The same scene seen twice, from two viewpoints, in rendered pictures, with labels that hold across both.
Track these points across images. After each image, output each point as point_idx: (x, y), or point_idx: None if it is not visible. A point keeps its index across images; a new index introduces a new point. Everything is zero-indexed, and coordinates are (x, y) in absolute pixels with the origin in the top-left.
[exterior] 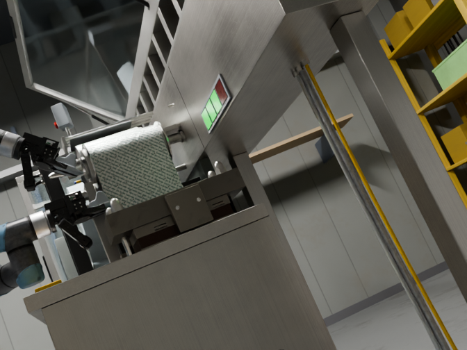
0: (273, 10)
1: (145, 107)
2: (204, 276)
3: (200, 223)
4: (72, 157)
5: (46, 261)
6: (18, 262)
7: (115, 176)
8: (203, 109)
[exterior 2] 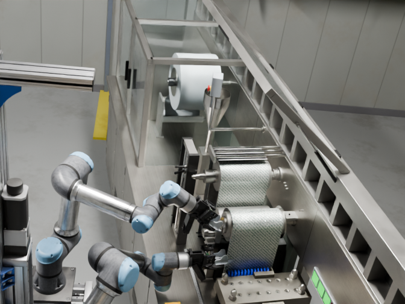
0: None
1: (282, 133)
2: None
3: None
4: (220, 224)
5: (142, 128)
6: (161, 281)
7: (238, 246)
8: (317, 276)
